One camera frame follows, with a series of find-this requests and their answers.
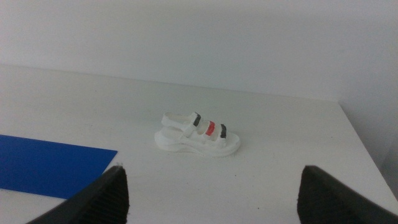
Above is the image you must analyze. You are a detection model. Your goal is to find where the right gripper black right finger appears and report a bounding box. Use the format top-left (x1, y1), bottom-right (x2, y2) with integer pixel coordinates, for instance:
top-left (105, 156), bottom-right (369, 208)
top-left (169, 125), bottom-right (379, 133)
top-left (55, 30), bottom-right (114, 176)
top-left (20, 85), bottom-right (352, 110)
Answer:
top-left (296, 165), bottom-right (398, 224)

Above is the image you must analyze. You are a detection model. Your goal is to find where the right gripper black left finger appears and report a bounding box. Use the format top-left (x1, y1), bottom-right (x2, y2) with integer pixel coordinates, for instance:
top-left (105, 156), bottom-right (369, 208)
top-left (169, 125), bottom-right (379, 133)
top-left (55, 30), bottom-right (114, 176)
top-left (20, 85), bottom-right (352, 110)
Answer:
top-left (26, 165), bottom-right (130, 224)

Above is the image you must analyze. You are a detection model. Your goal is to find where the white sandal with coloured straps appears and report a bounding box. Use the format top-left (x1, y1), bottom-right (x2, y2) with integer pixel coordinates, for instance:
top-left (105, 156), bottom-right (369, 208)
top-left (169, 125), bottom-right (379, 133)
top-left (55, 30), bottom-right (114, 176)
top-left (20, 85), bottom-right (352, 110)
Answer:
top-left (154, 111), bottom-right (241, 158)

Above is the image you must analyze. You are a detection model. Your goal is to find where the blue rectangular mat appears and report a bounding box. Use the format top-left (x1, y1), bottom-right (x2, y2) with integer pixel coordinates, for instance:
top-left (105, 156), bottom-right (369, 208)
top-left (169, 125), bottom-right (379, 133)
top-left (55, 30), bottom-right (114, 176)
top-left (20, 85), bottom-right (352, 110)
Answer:
top-left (0, 134), bottom-right (118, 200)

